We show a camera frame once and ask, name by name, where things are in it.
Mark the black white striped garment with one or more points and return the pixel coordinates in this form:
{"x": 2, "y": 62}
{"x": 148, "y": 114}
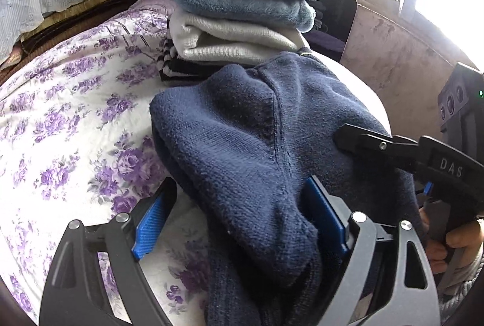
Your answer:
{"x": 177, "y": 69}

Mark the brown woven mat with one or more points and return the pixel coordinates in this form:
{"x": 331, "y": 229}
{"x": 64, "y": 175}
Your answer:
{"x": 68, "y": 19}

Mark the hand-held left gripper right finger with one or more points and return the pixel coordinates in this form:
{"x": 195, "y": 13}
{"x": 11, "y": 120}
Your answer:
{"x": 325, "y": 216}

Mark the purple floral bedsheet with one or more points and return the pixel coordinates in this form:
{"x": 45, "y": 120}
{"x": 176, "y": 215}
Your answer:
{"x": 68, "y": 114}

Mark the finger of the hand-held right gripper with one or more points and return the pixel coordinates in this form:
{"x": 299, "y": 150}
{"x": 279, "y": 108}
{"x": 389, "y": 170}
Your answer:
{"x": 363, "y": 142}

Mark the pale grey folded garment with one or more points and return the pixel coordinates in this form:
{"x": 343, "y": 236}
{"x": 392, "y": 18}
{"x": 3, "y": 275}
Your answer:
{"x": 227, "y": 38}

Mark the person's right hand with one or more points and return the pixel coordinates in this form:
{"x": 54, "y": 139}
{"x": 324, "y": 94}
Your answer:
{"x": 465, "y": 239}

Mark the navy knit cardigan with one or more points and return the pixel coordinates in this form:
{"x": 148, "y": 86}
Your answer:
{"x": 234, "y": 144}

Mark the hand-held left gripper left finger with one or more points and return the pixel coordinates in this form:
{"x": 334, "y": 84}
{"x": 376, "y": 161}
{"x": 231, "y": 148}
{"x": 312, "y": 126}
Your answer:
{"x": 153, "y": 224}

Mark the pink folded bedding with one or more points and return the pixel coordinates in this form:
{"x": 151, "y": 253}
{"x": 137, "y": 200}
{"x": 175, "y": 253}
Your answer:
{"x": 11, "y": 55}

